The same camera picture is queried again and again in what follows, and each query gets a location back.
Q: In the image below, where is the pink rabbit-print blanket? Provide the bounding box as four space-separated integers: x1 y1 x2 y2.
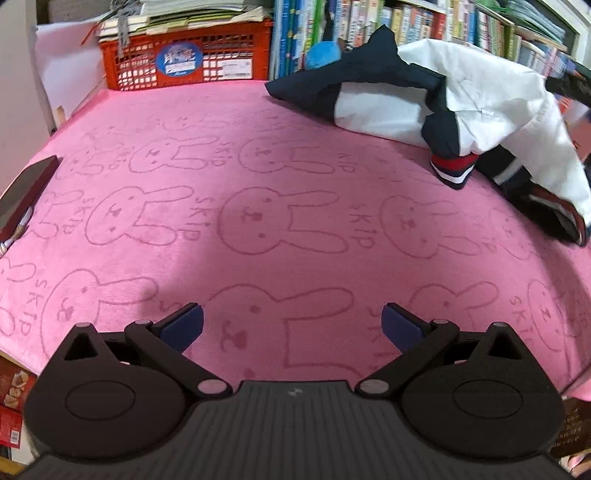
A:
1 82 590 388

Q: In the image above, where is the red plastic crate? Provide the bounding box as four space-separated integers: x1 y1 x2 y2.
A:
99 19 273 91

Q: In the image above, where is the dark phone with cable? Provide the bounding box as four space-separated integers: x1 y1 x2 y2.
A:
1 155 60 256

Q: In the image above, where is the blue plush ball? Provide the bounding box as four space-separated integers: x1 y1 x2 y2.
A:
304 41 342 71

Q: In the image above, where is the stack of papers on crate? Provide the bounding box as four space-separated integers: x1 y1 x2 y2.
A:
81 1 273 45

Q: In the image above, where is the navy and white jacket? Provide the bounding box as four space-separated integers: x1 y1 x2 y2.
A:
266 27 590 246

